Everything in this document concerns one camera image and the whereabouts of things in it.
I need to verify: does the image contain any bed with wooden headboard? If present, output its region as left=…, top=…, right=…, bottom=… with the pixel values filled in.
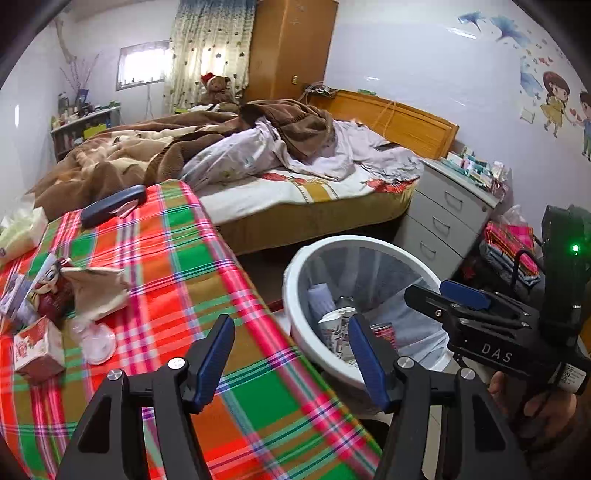
left=197, top=90, right=459, bottom=255

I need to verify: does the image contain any brown blanket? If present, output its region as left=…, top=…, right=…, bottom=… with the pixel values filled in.
left=29, top=99, right=334, bottom=221

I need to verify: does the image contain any patterned curtain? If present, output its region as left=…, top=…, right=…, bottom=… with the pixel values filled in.
left=163, top=0, right=256, bottom=112

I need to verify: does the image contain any window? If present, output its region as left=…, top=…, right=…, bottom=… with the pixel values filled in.
left=116, top=40, right=172, bottom=91

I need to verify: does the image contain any clear plastic cup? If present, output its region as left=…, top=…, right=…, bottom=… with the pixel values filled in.
left=70, top=322, right=116, bottom=365

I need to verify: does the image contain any grey drawer nightstand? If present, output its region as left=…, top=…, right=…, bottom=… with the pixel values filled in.
left=394, top=159, right=499, bottom=280

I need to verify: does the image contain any paper bag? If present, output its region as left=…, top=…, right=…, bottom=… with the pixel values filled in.
left=61, top=267, right=130, bottom=326

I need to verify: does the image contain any wooden wardrobe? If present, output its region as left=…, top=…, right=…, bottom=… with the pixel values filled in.
left=243, top=0, right=339, bottom=102

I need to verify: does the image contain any light floral duvet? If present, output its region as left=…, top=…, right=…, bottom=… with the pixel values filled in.
left=178, top=117, right=424, bottom=192

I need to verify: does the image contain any plaid red green tablecloth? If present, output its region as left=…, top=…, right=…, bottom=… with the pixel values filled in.
left=1, top=181, right=381, bottom=479

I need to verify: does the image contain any cluttered shelf desk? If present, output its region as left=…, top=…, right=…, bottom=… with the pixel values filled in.
left=50, top=90, right=121, bottom=162

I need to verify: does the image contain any red white milk carton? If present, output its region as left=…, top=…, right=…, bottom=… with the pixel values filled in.
left=13, top=317, right=66, bottom=384

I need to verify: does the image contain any red milk can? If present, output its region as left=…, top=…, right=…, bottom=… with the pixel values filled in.
left=370, top=323, right=397, bottom=350
left=27, top=256, right=74, bottom=328

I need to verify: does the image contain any white round trash bin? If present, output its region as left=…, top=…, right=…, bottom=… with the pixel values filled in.
left=283, top=235, right=452, bottom=390

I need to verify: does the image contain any tissue pack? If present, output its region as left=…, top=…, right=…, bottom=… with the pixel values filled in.
left=0, top=194, right=48, bottom=265

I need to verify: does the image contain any folded colourful cloth stack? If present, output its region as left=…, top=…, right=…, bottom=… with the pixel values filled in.
left=479, top=221, right=542, bottom=298

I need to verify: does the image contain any right hand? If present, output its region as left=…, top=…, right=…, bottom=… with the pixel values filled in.
left=488, top=372, right=578, bottom=438

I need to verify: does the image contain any purple white milk carton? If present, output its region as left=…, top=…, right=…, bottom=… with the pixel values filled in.
left=1, top=274, right=36, bottom=325

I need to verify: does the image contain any teddy bear with santa hat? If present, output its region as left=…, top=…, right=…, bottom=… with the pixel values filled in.
left=198, top=73, right=239, bottom=113

